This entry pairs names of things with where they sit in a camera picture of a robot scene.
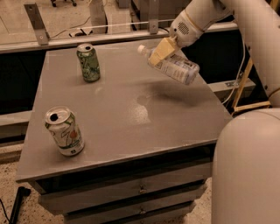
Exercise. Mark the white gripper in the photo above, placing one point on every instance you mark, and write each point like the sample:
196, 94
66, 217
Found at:
183, 31

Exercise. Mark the clear blue-label plastic bottle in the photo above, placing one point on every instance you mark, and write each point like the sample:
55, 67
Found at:
176, 67

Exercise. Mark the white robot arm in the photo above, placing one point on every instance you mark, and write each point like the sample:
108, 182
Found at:
246, 161

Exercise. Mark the green soda can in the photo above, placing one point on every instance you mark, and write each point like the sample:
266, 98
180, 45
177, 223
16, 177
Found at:
88, 62

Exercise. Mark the grey drawer cabinet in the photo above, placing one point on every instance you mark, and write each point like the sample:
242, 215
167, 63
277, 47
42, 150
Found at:
135, 122

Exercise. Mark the white 7up soda can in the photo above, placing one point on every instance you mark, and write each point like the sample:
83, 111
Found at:
61, 123

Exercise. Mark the grey metal railing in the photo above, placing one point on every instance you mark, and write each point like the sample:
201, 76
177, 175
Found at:
73, 42

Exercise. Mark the lower grey drawer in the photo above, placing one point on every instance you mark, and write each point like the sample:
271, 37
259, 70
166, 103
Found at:
177, 199

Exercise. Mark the grey drawer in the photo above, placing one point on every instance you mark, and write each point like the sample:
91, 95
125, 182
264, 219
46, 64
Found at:
94, 195
177, 199

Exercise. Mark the upper grey drawer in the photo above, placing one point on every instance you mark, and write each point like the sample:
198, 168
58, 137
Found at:
94, 195

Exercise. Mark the black floor object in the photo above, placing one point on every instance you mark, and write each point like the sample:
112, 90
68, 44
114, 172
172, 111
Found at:
21, 193

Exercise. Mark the middle metal bracket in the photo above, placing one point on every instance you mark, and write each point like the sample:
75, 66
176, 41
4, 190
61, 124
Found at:
153, 16

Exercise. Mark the metal bracket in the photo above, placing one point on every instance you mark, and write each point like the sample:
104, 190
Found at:
37, 23
153, 16

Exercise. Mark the left metal bracket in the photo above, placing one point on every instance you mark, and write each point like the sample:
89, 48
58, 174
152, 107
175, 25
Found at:
37, 23

